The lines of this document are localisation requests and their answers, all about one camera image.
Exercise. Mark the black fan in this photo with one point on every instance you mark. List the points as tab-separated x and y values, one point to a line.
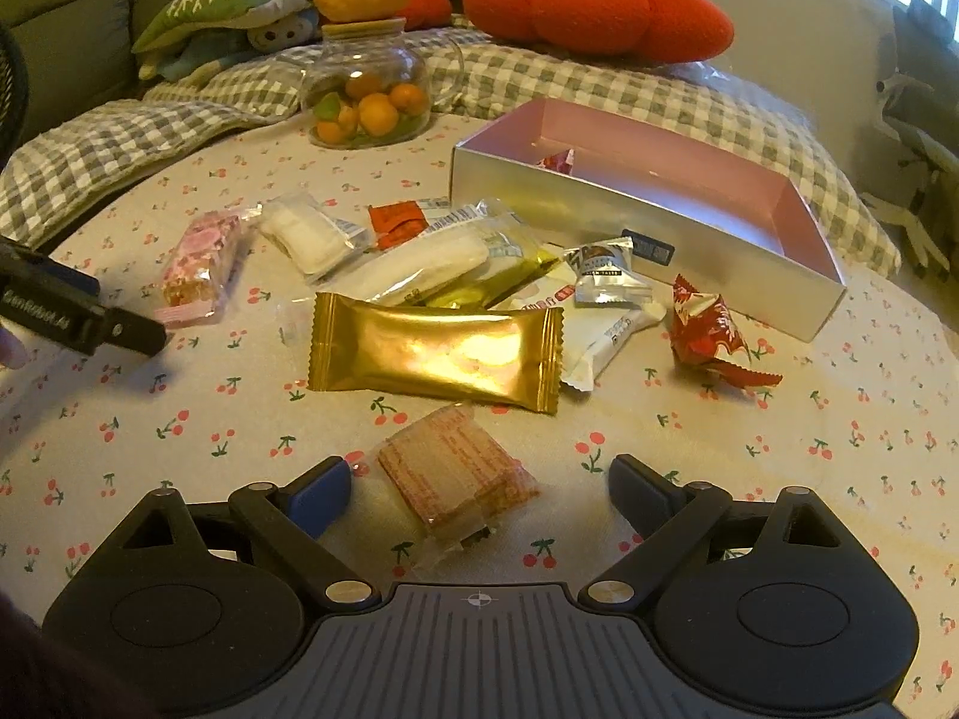
13	97

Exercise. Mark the long white cake packet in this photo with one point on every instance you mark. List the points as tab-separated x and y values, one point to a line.
427	258

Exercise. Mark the red foil candy packet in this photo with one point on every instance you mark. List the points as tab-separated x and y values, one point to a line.
708	326
558	162

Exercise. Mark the small silver snack packet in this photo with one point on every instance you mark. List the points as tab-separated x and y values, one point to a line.
603	269

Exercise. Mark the small orange-red snack packet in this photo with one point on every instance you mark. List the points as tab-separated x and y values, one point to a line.
397	223

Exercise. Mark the yellow-green snack packet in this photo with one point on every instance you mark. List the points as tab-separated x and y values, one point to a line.
517	269

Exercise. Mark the silver box with pink inside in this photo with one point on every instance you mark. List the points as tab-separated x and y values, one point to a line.
659	180

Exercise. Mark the glass jar of small oranges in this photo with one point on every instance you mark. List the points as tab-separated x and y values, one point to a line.
371	97

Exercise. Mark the cherry print bed sheet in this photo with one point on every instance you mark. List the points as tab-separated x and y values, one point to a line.
225	404

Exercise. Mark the white snack packet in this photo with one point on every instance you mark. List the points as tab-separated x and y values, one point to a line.
607	337

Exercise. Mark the clear wafer biscuit packet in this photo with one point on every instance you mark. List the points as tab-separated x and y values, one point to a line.
449	479

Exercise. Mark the pink nougat snack packet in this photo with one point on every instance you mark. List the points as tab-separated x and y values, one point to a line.
198	262

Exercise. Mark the person's left hand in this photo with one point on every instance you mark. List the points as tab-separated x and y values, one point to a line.
11	350

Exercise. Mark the gold foil snack packet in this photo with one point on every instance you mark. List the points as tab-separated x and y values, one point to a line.
434	348

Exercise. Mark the blue plush toy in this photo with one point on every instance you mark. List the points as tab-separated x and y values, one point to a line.
217	49

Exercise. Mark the small red plush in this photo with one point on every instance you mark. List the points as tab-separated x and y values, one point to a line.
428	6

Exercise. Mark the large red tomato plush pillow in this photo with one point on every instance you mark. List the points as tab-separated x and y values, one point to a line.
592	7

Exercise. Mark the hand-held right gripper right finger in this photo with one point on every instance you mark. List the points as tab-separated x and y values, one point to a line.
637	493

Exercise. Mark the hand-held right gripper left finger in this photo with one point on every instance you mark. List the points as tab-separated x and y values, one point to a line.
324	493

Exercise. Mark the clear packet with white cake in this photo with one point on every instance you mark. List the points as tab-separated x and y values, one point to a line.
311	236

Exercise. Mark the grey checked blanket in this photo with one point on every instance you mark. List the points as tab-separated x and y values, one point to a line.
97	142

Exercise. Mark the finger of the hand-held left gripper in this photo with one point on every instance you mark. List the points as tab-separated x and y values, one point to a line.
71	275
127	329

